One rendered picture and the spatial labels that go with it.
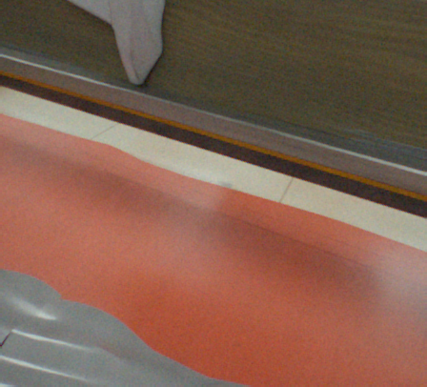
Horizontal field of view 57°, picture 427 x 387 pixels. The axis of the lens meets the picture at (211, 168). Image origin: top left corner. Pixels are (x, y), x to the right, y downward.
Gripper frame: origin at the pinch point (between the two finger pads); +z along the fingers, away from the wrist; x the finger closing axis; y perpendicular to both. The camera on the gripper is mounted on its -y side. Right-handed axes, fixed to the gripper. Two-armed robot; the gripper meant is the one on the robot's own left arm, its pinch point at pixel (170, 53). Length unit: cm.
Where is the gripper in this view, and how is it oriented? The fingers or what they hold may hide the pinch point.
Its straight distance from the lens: 22.6
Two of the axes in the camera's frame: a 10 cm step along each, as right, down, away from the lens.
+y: -9.1, -2.9, 3.1
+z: -1.0, 8.5, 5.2
